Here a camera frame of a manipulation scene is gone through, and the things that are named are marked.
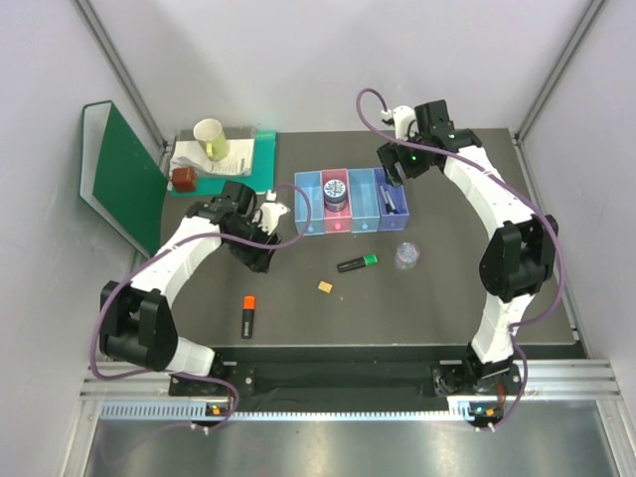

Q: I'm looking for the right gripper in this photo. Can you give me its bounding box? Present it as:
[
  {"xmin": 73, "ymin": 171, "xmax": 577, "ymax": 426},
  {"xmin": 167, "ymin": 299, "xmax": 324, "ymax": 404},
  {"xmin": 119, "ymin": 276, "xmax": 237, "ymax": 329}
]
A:
[{"xmin": 376, "ymin": 127, "xmax": 432, "ymax": 189}]

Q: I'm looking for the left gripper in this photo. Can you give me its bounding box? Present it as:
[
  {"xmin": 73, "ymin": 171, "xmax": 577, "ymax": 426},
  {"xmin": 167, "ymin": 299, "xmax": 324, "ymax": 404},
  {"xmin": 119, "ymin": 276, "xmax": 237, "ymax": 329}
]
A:
[{"xmin": 226, "ymin": 214, "xmax": 281, "ymax": 273}]

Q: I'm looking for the orange black highlighter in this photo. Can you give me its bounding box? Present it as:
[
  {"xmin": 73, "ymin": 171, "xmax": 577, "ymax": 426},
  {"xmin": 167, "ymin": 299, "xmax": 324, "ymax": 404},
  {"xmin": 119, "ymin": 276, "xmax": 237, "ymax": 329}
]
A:
[{"xmin": 241, "ymin": 295, "xmax": 256, "ymax": 339}]

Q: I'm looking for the white blue marker pen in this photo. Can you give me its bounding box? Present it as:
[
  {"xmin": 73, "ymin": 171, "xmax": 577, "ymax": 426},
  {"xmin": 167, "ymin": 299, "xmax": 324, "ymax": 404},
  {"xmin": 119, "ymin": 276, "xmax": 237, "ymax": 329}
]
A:
[{"xmin": 385, "ymin": 191, "xmax": 398, "ymax": 214}]

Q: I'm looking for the purple drawer box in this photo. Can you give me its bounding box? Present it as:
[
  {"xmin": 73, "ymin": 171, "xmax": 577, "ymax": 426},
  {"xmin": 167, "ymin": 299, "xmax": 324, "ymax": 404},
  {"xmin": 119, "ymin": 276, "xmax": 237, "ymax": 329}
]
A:
[{"xmin": 373, "ymin": 167, "xmax": 409, "ymax": 232}]

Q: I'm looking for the blue round lidded jar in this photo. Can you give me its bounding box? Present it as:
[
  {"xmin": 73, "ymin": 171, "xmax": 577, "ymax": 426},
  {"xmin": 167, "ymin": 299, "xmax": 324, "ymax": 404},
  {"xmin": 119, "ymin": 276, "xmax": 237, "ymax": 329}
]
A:
[{"xmin": 323, "ymin": 179, "xmax": 348, "ymax": 213}]

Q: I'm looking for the pink drawer box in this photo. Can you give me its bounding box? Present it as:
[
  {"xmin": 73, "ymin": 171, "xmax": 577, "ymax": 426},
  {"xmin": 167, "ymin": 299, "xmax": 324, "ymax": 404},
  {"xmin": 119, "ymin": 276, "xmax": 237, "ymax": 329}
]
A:
[{"xmin": 321, "ymin": 169, "xmax": 352, "ymax": 234}]

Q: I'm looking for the white black marker pen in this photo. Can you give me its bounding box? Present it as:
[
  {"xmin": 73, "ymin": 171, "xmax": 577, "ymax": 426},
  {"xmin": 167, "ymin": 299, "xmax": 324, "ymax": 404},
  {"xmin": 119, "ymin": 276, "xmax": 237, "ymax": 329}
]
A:
[{"xmin": 379, "ymin": 185, "xmax": 392, "ymax": 214}]

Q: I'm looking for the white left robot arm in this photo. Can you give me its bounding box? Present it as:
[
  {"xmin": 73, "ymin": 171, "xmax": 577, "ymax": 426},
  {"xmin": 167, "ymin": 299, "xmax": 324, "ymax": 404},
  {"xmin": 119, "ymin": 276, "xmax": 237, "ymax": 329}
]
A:
[{"xmin": 92, "ymin": 181, "xmax": 290, "ymax": 395}]

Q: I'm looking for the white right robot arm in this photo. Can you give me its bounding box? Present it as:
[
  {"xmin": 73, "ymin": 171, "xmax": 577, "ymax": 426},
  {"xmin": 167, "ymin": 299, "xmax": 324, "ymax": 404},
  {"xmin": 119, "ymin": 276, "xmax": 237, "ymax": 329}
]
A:
[{"xmin": 377, "ymin": 100, "xmax": 557, "ymax": 395}]

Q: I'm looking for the small tan eraser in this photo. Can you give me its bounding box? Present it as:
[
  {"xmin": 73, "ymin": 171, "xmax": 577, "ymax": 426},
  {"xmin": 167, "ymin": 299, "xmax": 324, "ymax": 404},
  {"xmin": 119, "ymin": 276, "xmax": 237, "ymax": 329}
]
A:
[{"xmin": 318, "ymin": 281, "xmax": 333, "ymax": 293}]

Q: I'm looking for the clear plastic pin jar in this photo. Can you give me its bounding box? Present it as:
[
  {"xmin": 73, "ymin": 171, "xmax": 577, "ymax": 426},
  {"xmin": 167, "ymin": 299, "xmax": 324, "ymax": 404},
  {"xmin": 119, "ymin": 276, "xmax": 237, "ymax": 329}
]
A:
[{"xmin": 395, "ymin": 242, "xmax": 420, "ymax": 270}]

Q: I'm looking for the teal green notebook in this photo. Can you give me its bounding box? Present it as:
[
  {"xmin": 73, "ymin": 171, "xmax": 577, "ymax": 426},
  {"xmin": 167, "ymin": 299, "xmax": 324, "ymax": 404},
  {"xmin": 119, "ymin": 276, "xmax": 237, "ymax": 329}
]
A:
[{"xmin": 168, "ymin": 130, "xmax": 277, "ymax": 197}]

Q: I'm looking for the white paper stack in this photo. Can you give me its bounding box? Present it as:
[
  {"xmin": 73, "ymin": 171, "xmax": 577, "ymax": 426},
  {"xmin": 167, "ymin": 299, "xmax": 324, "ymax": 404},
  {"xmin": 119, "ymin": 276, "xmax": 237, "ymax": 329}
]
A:
[{"xmin": 168, "ymin": 127, "xmax": 257, "ymax": 176}]

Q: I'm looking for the green black highlighter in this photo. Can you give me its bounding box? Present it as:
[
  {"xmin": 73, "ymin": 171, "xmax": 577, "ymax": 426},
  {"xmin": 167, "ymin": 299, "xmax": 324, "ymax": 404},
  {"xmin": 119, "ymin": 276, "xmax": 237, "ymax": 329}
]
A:
[{"xmin": 337, "ymin": 254, "xmax": 379, "ymax": 273}]

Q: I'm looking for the dark red cube box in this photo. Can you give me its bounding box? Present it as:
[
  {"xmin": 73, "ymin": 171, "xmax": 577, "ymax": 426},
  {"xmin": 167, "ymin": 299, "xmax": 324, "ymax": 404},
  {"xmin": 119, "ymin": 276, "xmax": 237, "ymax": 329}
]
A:
[{"xmin": 171, "ymin": 167, "xmax": 198, "ymax": 193}]

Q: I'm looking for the cream yellow mug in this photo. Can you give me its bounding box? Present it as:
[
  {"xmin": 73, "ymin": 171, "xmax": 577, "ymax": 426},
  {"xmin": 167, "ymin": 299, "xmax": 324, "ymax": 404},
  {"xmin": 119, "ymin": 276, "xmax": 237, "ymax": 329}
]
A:
[{"xmin": 193, "ymin": 118, "xmax": 229, "ymax": 161}]

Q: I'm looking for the green binder folder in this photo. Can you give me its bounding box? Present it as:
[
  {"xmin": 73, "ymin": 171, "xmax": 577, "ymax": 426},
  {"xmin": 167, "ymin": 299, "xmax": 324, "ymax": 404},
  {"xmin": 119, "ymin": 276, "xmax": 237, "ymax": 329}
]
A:
[{"xmin": 79, "ymin": 100, "xmax": 167, "ymax": 256}]

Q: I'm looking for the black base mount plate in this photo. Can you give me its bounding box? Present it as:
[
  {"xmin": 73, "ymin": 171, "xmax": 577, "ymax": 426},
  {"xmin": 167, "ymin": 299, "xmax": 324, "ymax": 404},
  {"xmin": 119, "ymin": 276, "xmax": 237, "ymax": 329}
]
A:
[{"xmin": 167, "ymin": 361, "xmax": 523, "ymax": 398}]

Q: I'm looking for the grey slotted cable duct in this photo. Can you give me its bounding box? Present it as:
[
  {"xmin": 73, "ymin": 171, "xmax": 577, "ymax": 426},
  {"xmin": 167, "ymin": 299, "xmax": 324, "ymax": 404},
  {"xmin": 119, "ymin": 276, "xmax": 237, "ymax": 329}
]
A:
[{"xmin": 98, "ymin": 397, "xmax": 501, "ymax": 424}]

